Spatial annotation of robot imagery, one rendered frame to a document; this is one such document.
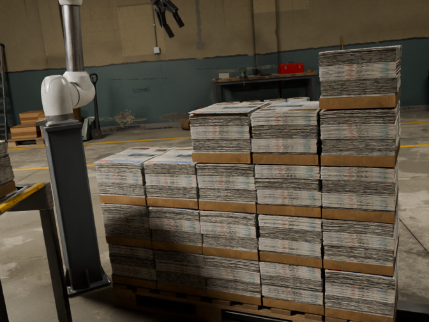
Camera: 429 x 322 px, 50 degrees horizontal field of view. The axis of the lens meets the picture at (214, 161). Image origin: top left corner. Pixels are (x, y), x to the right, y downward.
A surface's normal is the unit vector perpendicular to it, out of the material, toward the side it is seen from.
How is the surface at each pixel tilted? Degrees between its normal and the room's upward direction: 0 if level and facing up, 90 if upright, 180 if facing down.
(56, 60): 90
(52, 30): 90
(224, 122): 90
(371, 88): 90
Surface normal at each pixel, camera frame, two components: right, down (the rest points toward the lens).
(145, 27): -0.09, 0.23
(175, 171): -0.40, 0.23
